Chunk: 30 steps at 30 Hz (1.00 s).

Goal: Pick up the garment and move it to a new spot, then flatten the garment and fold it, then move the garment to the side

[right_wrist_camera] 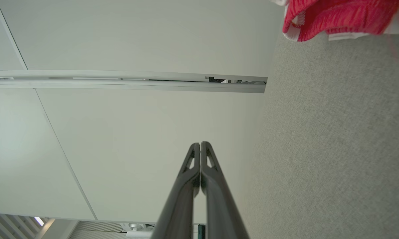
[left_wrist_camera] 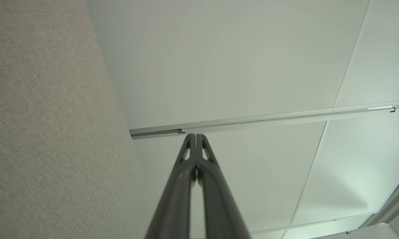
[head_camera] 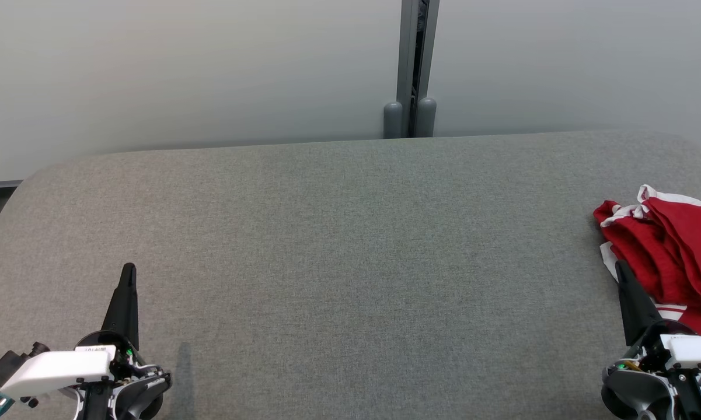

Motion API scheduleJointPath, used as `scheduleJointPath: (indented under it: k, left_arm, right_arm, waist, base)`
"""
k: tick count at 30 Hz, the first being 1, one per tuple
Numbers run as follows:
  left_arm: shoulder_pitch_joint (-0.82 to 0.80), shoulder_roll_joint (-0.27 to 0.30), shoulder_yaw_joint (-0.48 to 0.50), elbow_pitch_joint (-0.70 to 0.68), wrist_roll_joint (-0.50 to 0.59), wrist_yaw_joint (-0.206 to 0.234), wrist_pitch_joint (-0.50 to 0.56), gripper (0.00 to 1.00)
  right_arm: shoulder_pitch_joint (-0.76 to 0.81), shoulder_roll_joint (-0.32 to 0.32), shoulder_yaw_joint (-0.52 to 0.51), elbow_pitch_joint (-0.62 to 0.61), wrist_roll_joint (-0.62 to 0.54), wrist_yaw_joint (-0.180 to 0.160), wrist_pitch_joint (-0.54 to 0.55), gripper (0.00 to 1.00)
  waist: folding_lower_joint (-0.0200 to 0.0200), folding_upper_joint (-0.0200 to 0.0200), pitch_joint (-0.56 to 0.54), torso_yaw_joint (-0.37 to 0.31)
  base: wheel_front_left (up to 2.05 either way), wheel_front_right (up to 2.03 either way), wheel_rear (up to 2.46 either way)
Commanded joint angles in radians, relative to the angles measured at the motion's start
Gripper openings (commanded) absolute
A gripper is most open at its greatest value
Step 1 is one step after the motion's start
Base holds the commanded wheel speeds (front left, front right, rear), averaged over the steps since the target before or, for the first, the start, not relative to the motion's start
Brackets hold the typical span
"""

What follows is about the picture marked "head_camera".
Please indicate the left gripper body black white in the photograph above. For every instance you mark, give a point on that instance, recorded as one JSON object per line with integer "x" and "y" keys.
{"x": 140, "y": 388}

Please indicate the grey rounded cap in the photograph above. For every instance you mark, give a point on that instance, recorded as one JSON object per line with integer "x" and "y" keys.
{"x": 393, "y": 121}
{"x": 426, "y": 116}

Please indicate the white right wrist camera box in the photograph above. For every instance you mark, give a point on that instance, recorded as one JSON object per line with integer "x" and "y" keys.
{"x": 697, "y": 350}

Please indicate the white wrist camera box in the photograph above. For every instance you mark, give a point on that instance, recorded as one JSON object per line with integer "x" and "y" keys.
{"x": 697, "y": 350}
{"x": 52, "y": 367}

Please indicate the grey fabric sofa cushion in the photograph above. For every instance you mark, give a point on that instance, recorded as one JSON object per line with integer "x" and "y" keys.
{"x": 350, "y": 262}

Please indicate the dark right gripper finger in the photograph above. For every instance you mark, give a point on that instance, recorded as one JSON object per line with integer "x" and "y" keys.
{"x": 636, "y": 303}

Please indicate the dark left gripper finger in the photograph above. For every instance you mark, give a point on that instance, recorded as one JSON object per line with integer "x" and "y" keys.
{"x": 125, "y": 303}

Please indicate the red and white shorts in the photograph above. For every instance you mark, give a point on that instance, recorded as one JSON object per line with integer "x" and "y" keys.
{"x": 677, "y": 245}

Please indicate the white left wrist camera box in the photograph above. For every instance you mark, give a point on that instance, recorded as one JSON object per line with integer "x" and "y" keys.
{"x": 52, "y": 367}

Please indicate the grey partition post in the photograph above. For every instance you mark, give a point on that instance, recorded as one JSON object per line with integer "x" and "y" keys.
{"x": 411, "y": 52}

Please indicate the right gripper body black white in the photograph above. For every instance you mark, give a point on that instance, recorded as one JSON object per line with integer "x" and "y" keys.
{"x": 630, "y": 391}

